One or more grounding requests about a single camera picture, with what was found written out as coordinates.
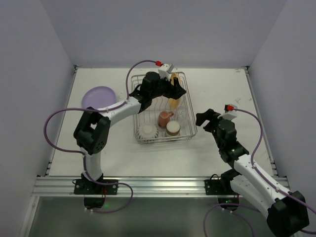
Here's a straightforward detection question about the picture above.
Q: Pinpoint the yellow plate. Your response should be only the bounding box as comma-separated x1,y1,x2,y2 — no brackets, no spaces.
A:
168,73,183,110

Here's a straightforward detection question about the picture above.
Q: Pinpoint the purple plate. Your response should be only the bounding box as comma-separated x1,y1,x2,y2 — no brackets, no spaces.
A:
81,86,117,109

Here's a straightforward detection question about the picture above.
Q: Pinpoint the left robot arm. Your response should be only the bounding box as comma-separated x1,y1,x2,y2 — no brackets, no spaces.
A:
74,72,186,185

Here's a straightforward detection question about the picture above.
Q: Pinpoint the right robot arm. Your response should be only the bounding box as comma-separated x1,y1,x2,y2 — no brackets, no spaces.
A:
196,105,310,237

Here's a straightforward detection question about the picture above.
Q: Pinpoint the clear glass tumbler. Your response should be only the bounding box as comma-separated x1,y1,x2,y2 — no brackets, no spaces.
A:
175,106,188,124

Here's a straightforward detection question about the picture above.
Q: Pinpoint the pink mug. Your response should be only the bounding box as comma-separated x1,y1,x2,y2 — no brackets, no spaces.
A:
158,111,174,128

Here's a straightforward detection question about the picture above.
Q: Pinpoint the white brown cup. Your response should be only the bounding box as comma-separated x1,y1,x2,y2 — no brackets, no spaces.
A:
166,120,181,137

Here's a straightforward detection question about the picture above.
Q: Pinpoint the white striped bowl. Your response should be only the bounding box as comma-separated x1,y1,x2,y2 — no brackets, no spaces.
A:
137,122,158,140

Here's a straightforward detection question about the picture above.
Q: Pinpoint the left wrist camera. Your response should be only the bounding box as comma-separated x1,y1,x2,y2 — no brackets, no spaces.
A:
158,64,174,80

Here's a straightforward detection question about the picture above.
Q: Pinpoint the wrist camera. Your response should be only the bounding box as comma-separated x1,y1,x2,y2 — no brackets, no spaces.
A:
218,104,237,120
158,64,174,80

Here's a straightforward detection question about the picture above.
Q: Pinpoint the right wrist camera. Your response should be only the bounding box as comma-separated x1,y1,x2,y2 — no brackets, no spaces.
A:
218,104,237,120

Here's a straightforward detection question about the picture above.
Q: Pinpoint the wire dish rack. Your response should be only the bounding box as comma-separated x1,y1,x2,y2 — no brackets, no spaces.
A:
133,72,198,144

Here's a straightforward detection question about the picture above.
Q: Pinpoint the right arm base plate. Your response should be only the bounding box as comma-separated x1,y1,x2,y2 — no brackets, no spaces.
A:
204,179,236,196

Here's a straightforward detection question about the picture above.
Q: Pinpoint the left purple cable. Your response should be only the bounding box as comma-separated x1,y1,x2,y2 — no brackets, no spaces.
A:
43,59,134,214

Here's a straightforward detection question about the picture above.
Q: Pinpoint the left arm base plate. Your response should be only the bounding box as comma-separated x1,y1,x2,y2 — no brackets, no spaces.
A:
73,179,118,196

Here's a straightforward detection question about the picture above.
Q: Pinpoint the aluminium mounting rail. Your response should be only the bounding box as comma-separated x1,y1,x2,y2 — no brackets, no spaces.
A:
31,175,292,198

